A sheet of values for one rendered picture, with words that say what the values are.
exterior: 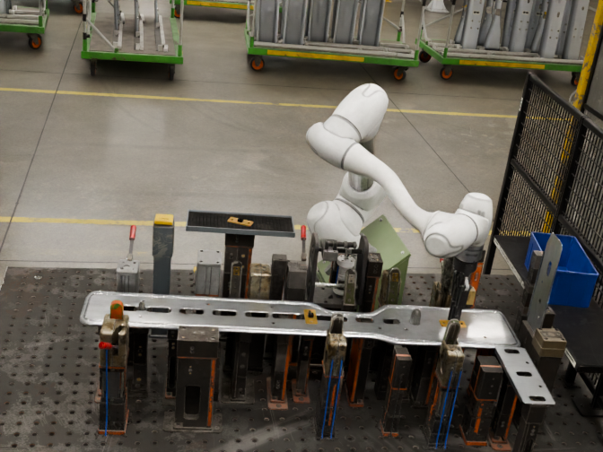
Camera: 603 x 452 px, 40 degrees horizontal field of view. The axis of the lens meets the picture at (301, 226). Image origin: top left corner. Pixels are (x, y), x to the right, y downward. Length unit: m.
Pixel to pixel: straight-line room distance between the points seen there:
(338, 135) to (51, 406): 1.25
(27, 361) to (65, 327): 0.24
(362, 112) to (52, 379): 1.34
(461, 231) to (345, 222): 0.93
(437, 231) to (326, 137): 0.58
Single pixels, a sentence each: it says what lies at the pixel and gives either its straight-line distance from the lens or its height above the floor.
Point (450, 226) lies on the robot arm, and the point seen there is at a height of 1.41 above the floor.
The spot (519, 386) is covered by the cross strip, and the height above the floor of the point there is 1.00.
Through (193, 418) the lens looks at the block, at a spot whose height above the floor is 0.74.
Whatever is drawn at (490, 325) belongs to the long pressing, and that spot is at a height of 1.00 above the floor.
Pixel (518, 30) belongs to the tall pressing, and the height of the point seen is 0.57.
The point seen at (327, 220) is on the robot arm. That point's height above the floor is 1.04.
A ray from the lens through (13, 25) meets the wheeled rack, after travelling 9.53.
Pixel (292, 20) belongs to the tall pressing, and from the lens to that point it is 9.43.
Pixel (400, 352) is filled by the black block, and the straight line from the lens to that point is 2.59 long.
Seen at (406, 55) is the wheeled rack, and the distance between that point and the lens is 9.59.
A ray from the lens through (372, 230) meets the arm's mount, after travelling 3.49.
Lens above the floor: 2.37
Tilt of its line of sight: 25 degrees down
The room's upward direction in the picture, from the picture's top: 7 degrees clockwise
